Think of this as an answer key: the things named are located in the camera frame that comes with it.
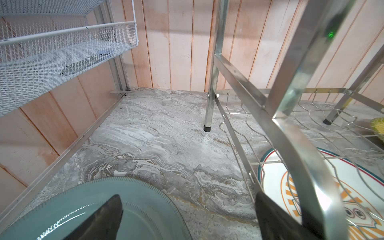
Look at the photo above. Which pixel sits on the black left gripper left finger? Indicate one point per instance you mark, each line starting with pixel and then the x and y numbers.
pixel 103 224

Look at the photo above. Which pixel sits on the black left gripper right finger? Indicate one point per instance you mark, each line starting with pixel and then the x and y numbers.
pixel 276 224

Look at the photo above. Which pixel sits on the yellow green woven plate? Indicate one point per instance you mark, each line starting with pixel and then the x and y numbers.
pixel 377 126

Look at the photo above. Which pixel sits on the stainless steel dish rack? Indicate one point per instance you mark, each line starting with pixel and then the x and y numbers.
pixel 296 77

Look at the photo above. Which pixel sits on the orange sunburst plate under rack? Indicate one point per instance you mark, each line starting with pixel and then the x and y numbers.
pixel 361 191

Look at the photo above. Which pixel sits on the dark teal ceramic plate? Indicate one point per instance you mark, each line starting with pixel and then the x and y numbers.
pixel 149 214

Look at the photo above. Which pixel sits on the white wire mesh shelf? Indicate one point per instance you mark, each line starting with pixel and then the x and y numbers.
pixel 44 44

